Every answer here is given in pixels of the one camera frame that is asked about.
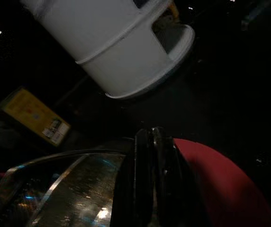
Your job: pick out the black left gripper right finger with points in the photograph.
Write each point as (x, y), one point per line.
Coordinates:
(173, 194)

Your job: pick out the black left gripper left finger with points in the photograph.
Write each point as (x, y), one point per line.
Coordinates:
(135, 189)

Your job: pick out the pink round plate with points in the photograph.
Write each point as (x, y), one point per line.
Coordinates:
(225, 189)

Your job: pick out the yellow printed carton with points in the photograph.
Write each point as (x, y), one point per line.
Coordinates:
(31, 111)

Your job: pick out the white tiered storage rack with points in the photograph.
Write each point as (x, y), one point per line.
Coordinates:
(102, 47)

